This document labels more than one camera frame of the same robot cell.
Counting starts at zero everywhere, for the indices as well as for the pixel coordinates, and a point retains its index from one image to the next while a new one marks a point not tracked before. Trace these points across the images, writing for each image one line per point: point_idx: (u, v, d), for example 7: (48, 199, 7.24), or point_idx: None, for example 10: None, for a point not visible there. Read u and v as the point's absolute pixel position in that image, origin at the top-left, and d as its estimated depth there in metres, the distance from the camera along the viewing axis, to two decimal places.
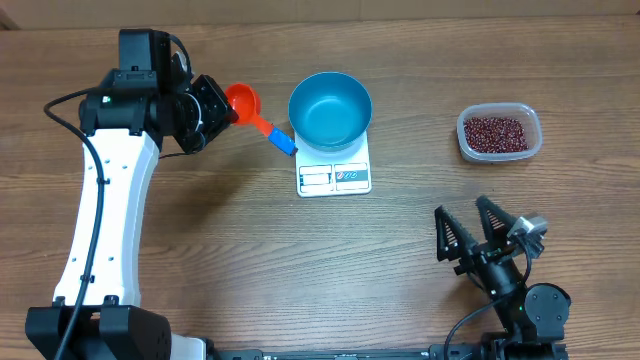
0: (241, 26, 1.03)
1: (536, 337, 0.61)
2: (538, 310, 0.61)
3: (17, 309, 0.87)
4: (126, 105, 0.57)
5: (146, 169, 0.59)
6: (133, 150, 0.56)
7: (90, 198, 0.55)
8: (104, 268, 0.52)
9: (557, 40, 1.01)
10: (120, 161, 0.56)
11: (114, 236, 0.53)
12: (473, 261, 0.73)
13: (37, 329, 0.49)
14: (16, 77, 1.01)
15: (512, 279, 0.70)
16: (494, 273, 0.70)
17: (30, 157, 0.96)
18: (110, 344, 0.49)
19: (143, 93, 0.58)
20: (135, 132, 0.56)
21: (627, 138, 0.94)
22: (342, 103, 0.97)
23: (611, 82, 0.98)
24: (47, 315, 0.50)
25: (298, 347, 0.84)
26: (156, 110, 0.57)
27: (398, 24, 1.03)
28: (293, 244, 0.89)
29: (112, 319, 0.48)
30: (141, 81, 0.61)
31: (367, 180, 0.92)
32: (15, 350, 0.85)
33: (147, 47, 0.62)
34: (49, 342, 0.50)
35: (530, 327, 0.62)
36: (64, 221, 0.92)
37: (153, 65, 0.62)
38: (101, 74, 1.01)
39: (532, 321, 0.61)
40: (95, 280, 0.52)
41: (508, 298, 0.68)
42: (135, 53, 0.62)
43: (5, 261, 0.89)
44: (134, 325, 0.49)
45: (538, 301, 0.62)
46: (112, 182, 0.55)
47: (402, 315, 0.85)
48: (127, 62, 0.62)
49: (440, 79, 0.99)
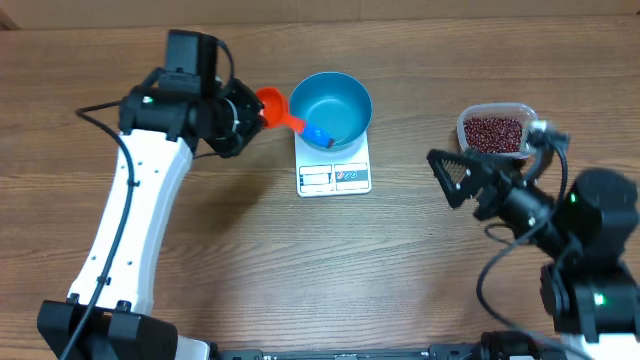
0: (242, 26, 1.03)
1: (601, 227, 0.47)
2: (598, 193, 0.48)
3: (16, 309, 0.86)
4: (167, 108, 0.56)
5: (177, 176, 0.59)
6: (166, 156, 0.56)
7: (117, 198, 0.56)
8: (122, 270, 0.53)
9: (556, 40, 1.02)
10: (153, 165, 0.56)
11: (136, 240, 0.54)
12: (494, 188, 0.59)
13: (48, 323, 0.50)
14: (15, 76, 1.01)
15: (546, 201, 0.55)
16: (520, 195, 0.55)
17: (30, 157, 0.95)
18: (117, 348, 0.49)
19: (185, 97, 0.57)
20: (173, 137, 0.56)
21: (626, 138, 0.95)
22: (342, 104, 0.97)
23: (610, 83, 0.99)
24: (59, 309, 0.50)
25: (298, 347, 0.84)
26: (195, 117, 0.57)
27: (398, 24, 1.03)
28: (293, 244, 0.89)
29: (122, 324, 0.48)
30: (184, 84, 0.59)
31: (367, 180, 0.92)
32: (14, 351, 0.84)
33: (194, 49, 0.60)
34: (58, 336, 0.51)
35: (587, 221, 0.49)
36: (63, 221, 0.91)
37: (198, 68, 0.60)
38: (100, 74, 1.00)
39: (593, 205, 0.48)
40: (111, 282, 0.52)
41: (551, 219, 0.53)
42: (182, 55, 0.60)
43: (4, 261, 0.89)
44: (142, 334, 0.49)
45: (595, 184, 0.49)
46: (142, 184, 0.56)
47: (402, 315, 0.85)
48: (173, 62, 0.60)
49: (441, 80, 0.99)
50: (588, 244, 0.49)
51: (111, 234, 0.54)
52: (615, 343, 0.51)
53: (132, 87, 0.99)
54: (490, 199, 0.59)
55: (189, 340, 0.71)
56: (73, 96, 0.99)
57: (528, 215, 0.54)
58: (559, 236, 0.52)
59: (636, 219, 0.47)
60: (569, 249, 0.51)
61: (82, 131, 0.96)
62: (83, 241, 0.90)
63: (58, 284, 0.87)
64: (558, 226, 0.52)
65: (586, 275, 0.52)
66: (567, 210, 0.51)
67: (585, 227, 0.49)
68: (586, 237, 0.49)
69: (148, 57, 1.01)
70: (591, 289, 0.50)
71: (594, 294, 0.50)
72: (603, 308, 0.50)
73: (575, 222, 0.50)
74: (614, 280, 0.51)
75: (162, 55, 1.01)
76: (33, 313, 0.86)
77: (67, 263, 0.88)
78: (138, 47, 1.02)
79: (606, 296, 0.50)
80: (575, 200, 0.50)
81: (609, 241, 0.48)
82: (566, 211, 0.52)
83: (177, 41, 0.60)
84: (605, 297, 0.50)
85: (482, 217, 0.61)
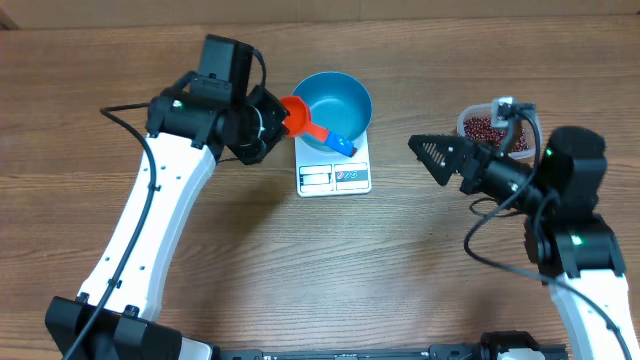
0: (241, 26, 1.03)
1: (574, 173, 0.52)
2: (571, 143, 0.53)
3: (17, 308, 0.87)
4: (196, 114, 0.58)
5: (197, 183, 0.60)
6: (190, 163, 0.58)
7: (137, 200, 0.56)
8: (134, 274, 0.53)
9: (557, 40, 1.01)
10: (175, 170, 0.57)
11: (151, 244, 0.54)
12: (477, 159, 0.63)
13: (56, 318, 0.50)
14: (16, 77, 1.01)
15: (524, 169, 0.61)
16: (501, 166, 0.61)
17: (30, 157, 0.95)
18: (121, 351, 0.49)
19: (214, 105, 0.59)
20: (198, 144, 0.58)
21: (627, 138, 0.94)
22: (342, 103, 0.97)
23: (611, 82, 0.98)
24: (69, 306, 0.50)
25: (298, 347, 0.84)
26: (222, 125, 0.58)
27: (398, 24, 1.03)
28: (293, 244, 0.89)
29: (129, 327, 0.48)
30: (216, 91, 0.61)
31: (367, 180, 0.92)
32: (14, 350, 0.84)
33: (229, 58, 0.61)
34: (64, 332, 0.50)
35: (562, 169, 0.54)
36: (63, 221, 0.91)
37: (231, 76, 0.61)
38: (100, 74, 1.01)
39: (567, 154, 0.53)
40: (121, 285, 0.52)
41: (530, 184, 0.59)
42: (217, 61, 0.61)
43: (5, 261, 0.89)
44: (147, 341, 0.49)
45: (569, 135, 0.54)
46: (162, 189, 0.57)
47: (402, 315, 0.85)
48: (207, 67, 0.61)
49: (440, 79, 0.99)
50: (564, 192, 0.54)
51: (127, 236, 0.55)
52: (598, 280, 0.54)
53: (131, 87, 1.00)
54: (475, 171, 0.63)
55: (193, 342, 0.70)
56: (74, 96, 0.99)
57: (508, 182, 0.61)
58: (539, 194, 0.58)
59: (606, 164, 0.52)
60: (548, 200, 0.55)
61: (82, 131, 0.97)
62: (82, 240, 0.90)
63: (57, 284, 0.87)
64: (537, 186, 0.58)
65: (563, 224, 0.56)
66: (544, 168, 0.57)
67: (560, 178, 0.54)
68: (562, 185, 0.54)
69: (148, 57, 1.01)
70: (568, 233, 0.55)
71: (571, 236, 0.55)
72: (581, 249, 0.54)
73: (552, 175, 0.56)
74: (591, 227, 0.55)
75: (162, 55, 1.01)
76: (33, 313, 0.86)
77: (67, 263, 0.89)
78: (138, 47, 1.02)
79: (583, 238, 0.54)
80: (550, 153, 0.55)
81: (582, 186, 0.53)
82: (543, 168, 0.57)
83: (213, 48, 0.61)
84: (582, 237, 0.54)
85: (467, 188, 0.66)
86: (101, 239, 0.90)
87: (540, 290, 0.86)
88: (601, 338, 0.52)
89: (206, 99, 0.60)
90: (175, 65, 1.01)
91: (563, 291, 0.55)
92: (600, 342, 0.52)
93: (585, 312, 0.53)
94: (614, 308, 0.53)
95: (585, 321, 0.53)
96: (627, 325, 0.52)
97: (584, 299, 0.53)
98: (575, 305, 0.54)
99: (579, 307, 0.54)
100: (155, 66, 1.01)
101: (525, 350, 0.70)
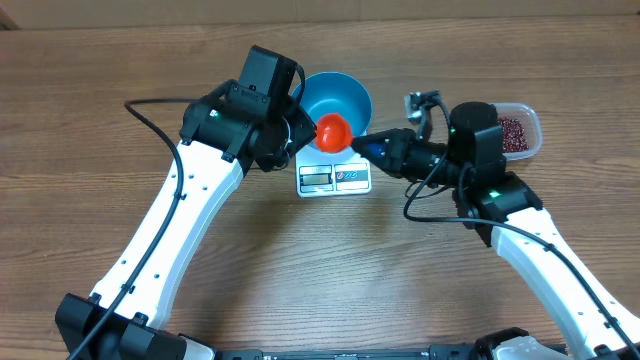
0: (241, 26, 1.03)
1: (477, 143, 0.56)
2: (467, 118, 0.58)
3: (16, 309, 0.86)
4: (231, 125, 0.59)
5: (221, 197, 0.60)
6: (218, 175, 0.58)
7: (161, 206, 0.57)
8: (149, 282, 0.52)
9: (557, 40, 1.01)
10: (202, 181, 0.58)
11: (170, 251, 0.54)
12: (402, 141, 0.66)
13: (66, 315, 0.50)
14: (16, 77, 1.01)
15: (439, 148, 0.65)
16: (420, 150, 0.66)
17: (30, 157, 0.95)
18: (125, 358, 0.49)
19: (250, 118, 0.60)
20: (229, 156, 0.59)
21: (626, 138, 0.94)
22: (341, 104, 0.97)
23: (612, 82, 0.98)
24: (81, 303, 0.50)
25: (298, 347, 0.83)
26: (256, 139, 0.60)
27: (398, 24, 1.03)
28: (293, 244, 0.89)
29: (137, 335, 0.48)
30: (253, 103, 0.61)
31: (367, 180, 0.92)
32: (14, 351, 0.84)
33: (271, 71, 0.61)
34: (72, 331, 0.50)
35: (468, 142, 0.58)
36: (63, 221, 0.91)
37: (270, 90, 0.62)
38: (101, 74, 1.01)
39: (467, 128, 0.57)
40: (134, 291, 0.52)
41: (447, 160, 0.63)
42: (259, 74, 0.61)
43: (5, 261, 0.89)
44: (151, 351, 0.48)
45: (464, 112, 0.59)
46: (187, 199, 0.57)
47: (402, 315, 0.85)
48: (248, 78, 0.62)
49: (441, 79, 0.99)
50: (477, 162, 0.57)
51: (146, 242, 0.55)
52: (524, 215, 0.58)
53: (131, 87, 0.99)
54: (402, 151, 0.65)
55: (196, 344, 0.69)
56: (74, 96, 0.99)
57: (430, 161, 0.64)
58: (456, 167, 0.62)
59: (500, 129, 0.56)
60: (465, 171, 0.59)
61: (82, 131, 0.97)
62: (83, 241, 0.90)
63: (58, 284, 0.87)
64: (453, 161, 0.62)
65: (482, 187, 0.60)
66: (451, 144, 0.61)
67: (468, 150, 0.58)
68: (469, 156, 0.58)
69: (148, 57, 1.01)
70: (487, 191, 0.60)
71: (491, 193, 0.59)
72: (502, 201, 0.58)
73: (458, 148, 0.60)
74: (508, 183, 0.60)
75: (162, 55, 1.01)
76: (33, 313, 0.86)
77: (67, 263, 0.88)
78: (138, 47, 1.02)
79: (501, 192, 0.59)
80: (454, 131, 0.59)
81: (489, 151, 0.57)
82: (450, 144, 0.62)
83: (256, 60, 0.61)
84: (499, 192, 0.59)
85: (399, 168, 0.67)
86: (101, 239, 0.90)
87: None
88: (543, 260, 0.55)
89: (244, 112, 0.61)
90: (175, 65, 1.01)
91: (498, 235, 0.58)
92: (546, 266, 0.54)
93: (522, 244, 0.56)
94: (545, 233, 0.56)
95: (526, 253, 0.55)
96: (560, 243, 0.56)
97: (517, 232, 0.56)
98: (512, 241, 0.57)
99: (517, 242, 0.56)
100: (155, 67, 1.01)
101: (515, 338, 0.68)
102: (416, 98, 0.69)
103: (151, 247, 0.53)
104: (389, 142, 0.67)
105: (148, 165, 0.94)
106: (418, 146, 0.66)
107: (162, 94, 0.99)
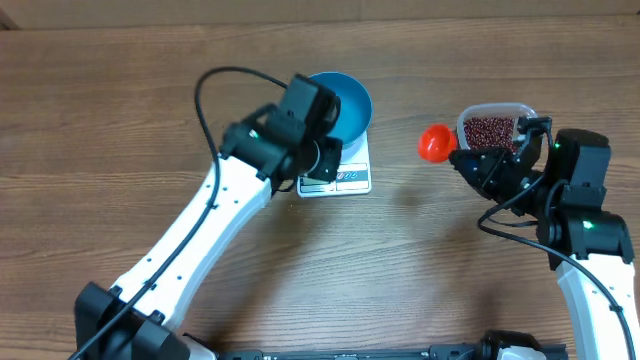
0: (241, 26, 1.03)
1: (579, 155, 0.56)
2: (574, 137, 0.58)
3: (16, 309, 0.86)
4: (268, 147, 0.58)
5: (249, 212, 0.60)
6: (250, 190, 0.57)
7: (193, 212, 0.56)
8: (171, 282, 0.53)
9: (557, 40, 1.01)
10: (235, 194, 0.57)
11: (195, 256, 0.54)
12: (495, 158, 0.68)
13: (87, 303, 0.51)
14: (16, 77, 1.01)
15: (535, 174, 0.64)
16: (511, 171, 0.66)
17: (30, 157, 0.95)
18: (136, 353, 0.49)
19: (286, 144, 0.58)
20: (262, 175, 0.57)
21: (627, 138, 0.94)
22: (342, 103, 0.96)
23: (612, 82, 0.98)
24: (101, 294, 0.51)
25: (298, 347, 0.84)
26: (289, 165, 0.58)
27: (398, 24, 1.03)
28: (294, 244, 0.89)
29: (150, 331, 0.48)
30: (289, 129, 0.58)
31: (367, 180, 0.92)
32: (14, 351, 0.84)
33: (310, 99, 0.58)
34: (89, 320, 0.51)
35: (568, 157, 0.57)
36: (63, 221, 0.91)
37: (307, 118, 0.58)
38: (101, 74, 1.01)
39: (571, 143, 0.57)
40: (155, 289, 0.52)
41: (540, 184, 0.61)
42: (297, 101, 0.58)
43: (5, 261, 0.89)
44: (163, 350, 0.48)
45: (568, 132, 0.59)
46: (218, 209, 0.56)
47: (402, 315, 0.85)
48: (286, 102, 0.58)
49: (441, 79, 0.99)
50: (571, 176, 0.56)
51: (174, 243, 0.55)
52: (605, 261, 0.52)
53: (131, 87, 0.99)
54: (491, 168, 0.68)
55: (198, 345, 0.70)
56: (74, 96, 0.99)
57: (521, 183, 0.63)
58: (546, 191, 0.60)
59: (610, 152, 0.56)
60: (557, 186, 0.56)
61: (81, 131, 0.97)
62: (82, 241, 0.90)
63: (58, 284, 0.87)
64: (545, 186, 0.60)
65: (578, 212, 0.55)
66: (550, 166, 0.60)
67: (568, 165, 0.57)
68: (569, 172, 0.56)
69: (148, 57, 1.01)
70: (580, 218, 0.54)
71: (585, 221, 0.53)
72: (594, 233, 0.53)
73: (561, 167, 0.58)
74: (604, 217, 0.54)
75: (162, 55, 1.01)
76: (33, 313, 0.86)
77: (66, 263, 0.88)
78: (138, 48, 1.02)
79: (595, 223, 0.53)
80: (558, 146, 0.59)
81: (589, 167, 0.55)
82: (551, 165, 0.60)
83: (296, 85, 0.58)
84: (594, 222, 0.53)
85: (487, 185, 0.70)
86: (101, 239, 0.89)
87: (541, 290, 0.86)
88: (603, 316, 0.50)
89: (278, 137, 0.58)
90: (175, 65, 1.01)
91: (570, 271, 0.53)
92: (603, 324, 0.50)
93: (589, 292, 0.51)
94: (618, 291, 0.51)
95: (589, 301, 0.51)
96: (629, 308, 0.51)
97: (590, 278, 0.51)
98: (579, 284, 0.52)
99: (584, 287, 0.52)
100: (155, 66, 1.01)
101: (525, 347, 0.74)
102: (522, 121, 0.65)
103: (178, 248, 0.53)
104: (483, 158, 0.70)
105: (149, 165, 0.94)
106: (513, 168, 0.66)
107: (162, 94, 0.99)
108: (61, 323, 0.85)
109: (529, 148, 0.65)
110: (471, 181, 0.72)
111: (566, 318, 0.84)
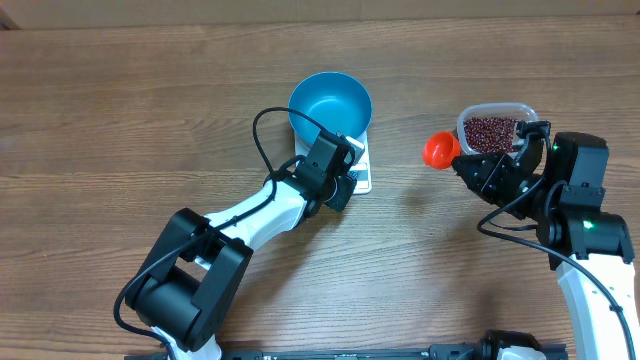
0: (241, 26, 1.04)
1: (578, 155, 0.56)
2: (572, 137, 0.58)
3: (16, 308, 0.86)
4: (300, 187, 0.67)
5: (291, 217, 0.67)
6: (295, 201, 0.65)
7: (255, 199, 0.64)
8: (245, 227, 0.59)
9: (557, 40, 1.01)
10: (286, 197, 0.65)
11: (264, 218, 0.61)
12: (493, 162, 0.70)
13: (176, 223, 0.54)
14: (16, 76, 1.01)
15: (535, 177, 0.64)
16: (511, 175, 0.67)
17: (30, 157, 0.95)
18: (213, 271, 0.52)
19: (313, 190, 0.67)
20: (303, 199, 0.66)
21: (626, 138, 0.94)
22: (342, 103, 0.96)
23: (612, 82, 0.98)
24: (192, 216, 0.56)
25: (298, 347, 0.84)
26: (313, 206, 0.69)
27: (398, 24, 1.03)
28: (294, 244, 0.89)
29: (234, 250, 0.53)
30: (313, 179, 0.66)
31: (367, 180, 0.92)
32: (14, 351, 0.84)
33: (330, 154, 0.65)
34: (172, 237, 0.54)
35: (566, 157, 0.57)
36: (63, 221, 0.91)
37: (329, 168, 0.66)
38: (101, 74, 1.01)
39: (569, 145, 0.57)
40: (236, 226, 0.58)
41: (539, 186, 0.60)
42: (321, 154, 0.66)
43: (5, 261, 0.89)
44: (238, 273, 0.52)
45: (566, 135, 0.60)
46: (275, 202, 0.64)
47: (402, 315, 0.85)
48: (312, 155, 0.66)
49: (441, 79, 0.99)
50: (570, 178, 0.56)
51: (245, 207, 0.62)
52: (604, 261, 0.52)
53: (131, 87, 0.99)
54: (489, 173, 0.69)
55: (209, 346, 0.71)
56: (74, 96, 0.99)
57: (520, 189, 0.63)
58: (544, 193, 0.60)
59: (608, 152, 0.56)
60: (556, 187, 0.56)
61: (81, 131, 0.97)
62: (82, 241, 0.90)
63: (57, 284, 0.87)
64: (543, 188, 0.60)
65: (580, 212, 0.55)
66: (550, 167, 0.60)
67: (568, 165, 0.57)
68: (568, 173, 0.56)
69: (148, 57, 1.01)
70: (581, 218, 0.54)
71: (585, 221, 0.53)
72: (595, 233, 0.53)
73: (560, 168, 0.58)
74: (604, 217, 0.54)
75: (162, 54, 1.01)
76: (33, 313, 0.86)
77: (67, 263, 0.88)
78: (138, 48, 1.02)
79: (595, 222, 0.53)
80: (557, 148, 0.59)
81: (588, 168, 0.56)
82: (550, 166, 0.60)
83: (320, 141, 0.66)
84: (594, 222, 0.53)
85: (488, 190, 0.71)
86: (101, 239, 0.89)
87: (540, 289, 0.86)
88: (603, 317, 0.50)
89: (306, 185, 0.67)
90: (175, 65, 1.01)
91: (570, 270, 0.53)
92: (603, 324, 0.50)
93: (589, 292, 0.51)
94: (618, 292, 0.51)
95: (588, 301, 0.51)
96: (629, 308, 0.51)
97: (589, 278, 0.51)
98: (579, 283, 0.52)
99: (584, 287, 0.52)
100: (155, 66, 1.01)
101: (525, 347, 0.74)
102: (522, 124, 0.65)
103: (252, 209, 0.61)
104: (483, 163, 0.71)
105: (148, 165, 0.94)
106: (513, 171, 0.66)
107: (162, 94, 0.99)
108: (60, 323, 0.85)
109: (528, 152, 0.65)
110: (471, 189, 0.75)
111: (566, 317, 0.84)
